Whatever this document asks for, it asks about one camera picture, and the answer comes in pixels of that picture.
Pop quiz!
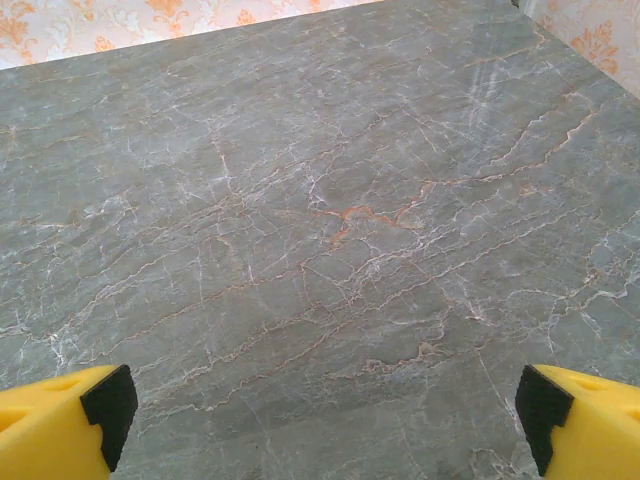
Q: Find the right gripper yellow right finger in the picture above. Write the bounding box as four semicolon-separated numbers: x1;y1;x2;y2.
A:
514;363;640;480

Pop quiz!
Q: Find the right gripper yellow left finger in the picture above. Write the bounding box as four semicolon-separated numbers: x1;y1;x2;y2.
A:
0;363;139;480

